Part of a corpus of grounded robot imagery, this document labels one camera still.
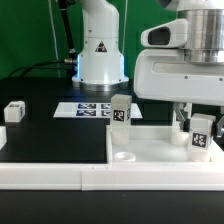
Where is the white marker sheet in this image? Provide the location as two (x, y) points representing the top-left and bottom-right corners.
(53, 102), (143, 119)

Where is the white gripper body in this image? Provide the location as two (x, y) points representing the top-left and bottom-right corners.
(134, 49), (224, 106)

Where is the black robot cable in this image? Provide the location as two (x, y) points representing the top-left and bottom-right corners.
(7, 0), (78, 78)

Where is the white square table top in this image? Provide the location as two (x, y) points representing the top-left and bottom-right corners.
(105, 124), (224, 165)

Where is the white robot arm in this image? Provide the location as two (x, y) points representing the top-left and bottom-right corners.
(58, 0), (224, 137)

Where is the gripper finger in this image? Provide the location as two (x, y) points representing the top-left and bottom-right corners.
(174, 102), (191, 131)
(216, 108), (224, 138)

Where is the white hanging cable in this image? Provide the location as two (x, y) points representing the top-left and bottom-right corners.
(47, 0), (62, 78)

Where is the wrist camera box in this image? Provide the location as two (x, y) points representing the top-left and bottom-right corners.
(141, 19), (188, 48)

